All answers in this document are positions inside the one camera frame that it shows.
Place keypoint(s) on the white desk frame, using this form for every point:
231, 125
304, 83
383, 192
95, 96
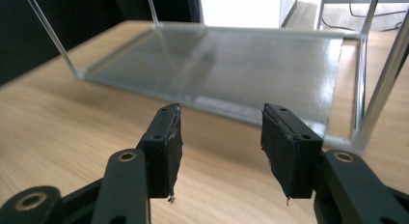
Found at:
320, 11

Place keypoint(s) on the two-tier metal shoe rack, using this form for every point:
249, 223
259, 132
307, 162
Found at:
225, 66

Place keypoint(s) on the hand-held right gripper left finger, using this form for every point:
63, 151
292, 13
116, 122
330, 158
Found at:
164, 159

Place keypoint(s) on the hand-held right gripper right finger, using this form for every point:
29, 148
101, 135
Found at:
289, 153

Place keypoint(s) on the large black curtain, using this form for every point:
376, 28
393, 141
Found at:
80, 11

